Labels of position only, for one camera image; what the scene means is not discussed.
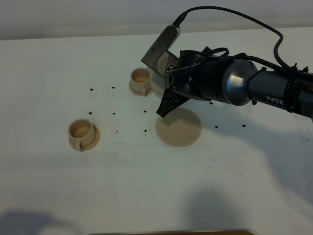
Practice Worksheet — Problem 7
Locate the beige teapot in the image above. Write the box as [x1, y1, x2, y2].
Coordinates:
[148, 68, 166, 98]

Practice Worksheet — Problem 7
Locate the black camera cable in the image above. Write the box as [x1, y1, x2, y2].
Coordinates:
[172, 6, 313, 74]

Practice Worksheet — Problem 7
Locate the near beige teacup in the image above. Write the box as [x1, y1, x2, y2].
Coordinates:
[68, 119, 96, 152]

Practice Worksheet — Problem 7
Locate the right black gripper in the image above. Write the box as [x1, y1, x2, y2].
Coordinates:
[156, 49, 231, 118]

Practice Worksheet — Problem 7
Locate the beige teacup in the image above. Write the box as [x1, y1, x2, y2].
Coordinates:
[68, 119, 96, 152]
[129, 68, 153, 96]

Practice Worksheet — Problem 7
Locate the far beige cup saucer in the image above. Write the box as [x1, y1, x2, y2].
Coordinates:
[129, 76, 153, 96]

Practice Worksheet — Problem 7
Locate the beige teapot saucer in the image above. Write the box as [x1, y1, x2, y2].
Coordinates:
[156, 108, 202, 147]

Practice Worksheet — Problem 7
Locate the near beige cup saucer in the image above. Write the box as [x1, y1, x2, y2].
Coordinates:
[68, 124, 101, 152]

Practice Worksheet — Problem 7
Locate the far beige teacup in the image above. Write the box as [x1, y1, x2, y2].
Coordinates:
[129, 68, 153, 96]

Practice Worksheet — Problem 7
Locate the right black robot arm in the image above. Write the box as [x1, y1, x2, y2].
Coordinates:
[157, 48, 313, 118]

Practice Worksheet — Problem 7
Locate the beige cup saucer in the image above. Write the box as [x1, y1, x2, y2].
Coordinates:
[129, 76, 153, 96]
[68, 124, 101, 152]

